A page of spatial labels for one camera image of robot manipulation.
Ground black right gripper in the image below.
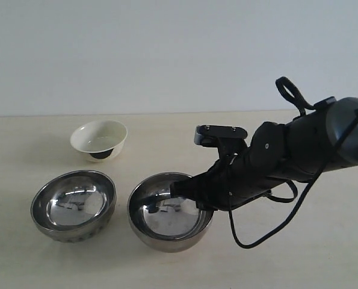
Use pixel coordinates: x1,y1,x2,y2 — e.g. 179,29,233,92
170,122,290,211

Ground smooth stainless steel bowl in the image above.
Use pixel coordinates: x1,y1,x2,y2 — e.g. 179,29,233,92
127,172,214,253

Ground white ceramic bowl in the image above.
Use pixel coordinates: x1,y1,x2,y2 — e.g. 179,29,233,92
70,120,128,163

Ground ribbed stainless steel bowl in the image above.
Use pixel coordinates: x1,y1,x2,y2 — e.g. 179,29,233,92
30,170,117,243

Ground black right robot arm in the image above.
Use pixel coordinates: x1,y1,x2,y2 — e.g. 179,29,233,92
170,98,358,211

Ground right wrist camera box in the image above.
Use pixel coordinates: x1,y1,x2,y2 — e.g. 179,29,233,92
194,125,248,148

